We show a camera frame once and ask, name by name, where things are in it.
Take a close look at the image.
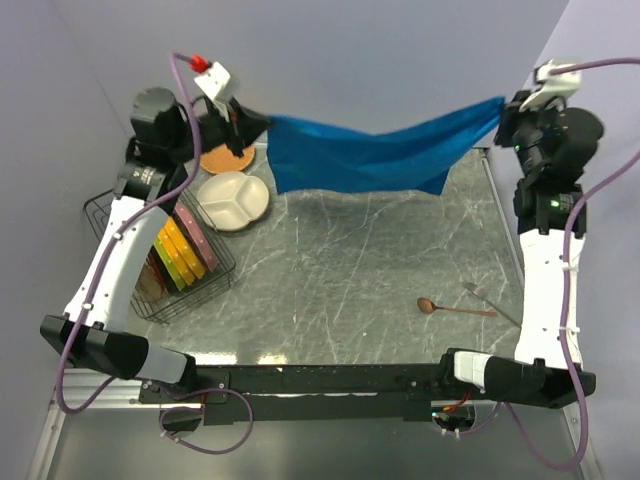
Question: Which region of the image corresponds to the purple cable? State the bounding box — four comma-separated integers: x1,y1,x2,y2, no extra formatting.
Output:
449,57,640,472
53,52,254,455

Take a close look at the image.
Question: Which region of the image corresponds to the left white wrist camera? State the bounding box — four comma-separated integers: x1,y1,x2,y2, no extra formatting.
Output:
188,55,239,107

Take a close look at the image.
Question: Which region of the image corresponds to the green plate in rack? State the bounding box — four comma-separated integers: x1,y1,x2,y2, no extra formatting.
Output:
153,238,186,295

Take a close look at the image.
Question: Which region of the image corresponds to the aluminium rail frame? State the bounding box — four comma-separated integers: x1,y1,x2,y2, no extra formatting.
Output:
29,370,580,479

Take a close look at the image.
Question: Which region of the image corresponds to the metal fork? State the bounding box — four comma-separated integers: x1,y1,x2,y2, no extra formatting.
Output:
462,282,521,328

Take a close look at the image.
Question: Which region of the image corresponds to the black wire dish rack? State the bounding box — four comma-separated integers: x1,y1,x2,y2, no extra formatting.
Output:
83,187,237,326

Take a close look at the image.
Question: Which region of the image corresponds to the brown wooden plate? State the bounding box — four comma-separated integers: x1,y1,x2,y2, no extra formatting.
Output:
136,265,164,303

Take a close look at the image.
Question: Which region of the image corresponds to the blue cloth napkin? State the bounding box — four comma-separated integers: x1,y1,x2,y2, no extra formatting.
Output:
267,97,505,195

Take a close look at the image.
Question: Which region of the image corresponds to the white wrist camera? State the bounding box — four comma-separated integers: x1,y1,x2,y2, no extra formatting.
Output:
188,55,239,107
519,59,582,112

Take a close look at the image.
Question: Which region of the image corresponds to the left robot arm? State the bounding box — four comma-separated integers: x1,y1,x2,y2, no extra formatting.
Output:
40,87,270,402

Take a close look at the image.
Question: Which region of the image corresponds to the orange woven round mat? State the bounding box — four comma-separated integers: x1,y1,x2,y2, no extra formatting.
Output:
200,146,256,175

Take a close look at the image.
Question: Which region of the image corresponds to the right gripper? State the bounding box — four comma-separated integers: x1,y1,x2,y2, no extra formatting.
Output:
491,89,559,176

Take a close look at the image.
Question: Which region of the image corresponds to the cream divided plate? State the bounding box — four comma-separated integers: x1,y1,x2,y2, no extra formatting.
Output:
196,172,270,232

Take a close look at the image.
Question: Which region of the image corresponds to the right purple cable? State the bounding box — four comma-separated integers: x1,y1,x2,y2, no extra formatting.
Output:
449,57,640,472

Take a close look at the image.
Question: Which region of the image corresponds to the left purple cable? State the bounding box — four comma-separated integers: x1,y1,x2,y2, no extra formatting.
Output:
53,52,254,455

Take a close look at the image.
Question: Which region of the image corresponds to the pink plate in rack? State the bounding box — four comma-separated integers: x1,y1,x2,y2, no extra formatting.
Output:
174,202,218,272

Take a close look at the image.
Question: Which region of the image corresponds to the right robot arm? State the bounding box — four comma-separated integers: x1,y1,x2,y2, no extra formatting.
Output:
437,90,604,409

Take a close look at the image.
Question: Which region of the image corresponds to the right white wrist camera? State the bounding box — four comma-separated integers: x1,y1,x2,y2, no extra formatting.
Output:
519,59,582,112

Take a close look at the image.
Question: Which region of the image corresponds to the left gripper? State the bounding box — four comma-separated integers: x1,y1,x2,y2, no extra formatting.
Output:
169,94,274,162

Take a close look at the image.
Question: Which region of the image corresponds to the yellow plate in rack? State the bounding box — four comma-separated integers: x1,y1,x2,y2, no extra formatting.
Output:
165,217,206,279

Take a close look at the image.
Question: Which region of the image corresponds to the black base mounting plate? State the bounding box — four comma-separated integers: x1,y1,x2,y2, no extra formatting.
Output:
139,364,487,426

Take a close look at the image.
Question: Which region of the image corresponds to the wooden spoon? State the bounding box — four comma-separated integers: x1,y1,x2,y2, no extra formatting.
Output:
416,297,498,317

